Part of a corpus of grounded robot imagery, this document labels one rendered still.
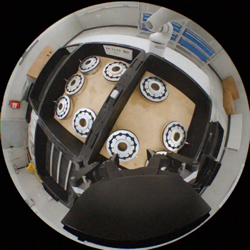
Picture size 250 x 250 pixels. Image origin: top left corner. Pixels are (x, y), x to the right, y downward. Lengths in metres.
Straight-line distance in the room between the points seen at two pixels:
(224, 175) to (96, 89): 3.08
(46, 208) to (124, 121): 3.46
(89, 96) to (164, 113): 0.28
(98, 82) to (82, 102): 0.10
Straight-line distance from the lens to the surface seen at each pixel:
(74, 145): 0.30
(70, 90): 0.37
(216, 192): 2.99
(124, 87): 0.21
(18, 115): 3.31
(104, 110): 0.20
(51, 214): 3.39
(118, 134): 0.26
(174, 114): 0.34
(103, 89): 0.33
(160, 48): 0.48
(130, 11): 3.05
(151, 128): 0.30
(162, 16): 0.35
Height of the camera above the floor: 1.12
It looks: 87 degrees down
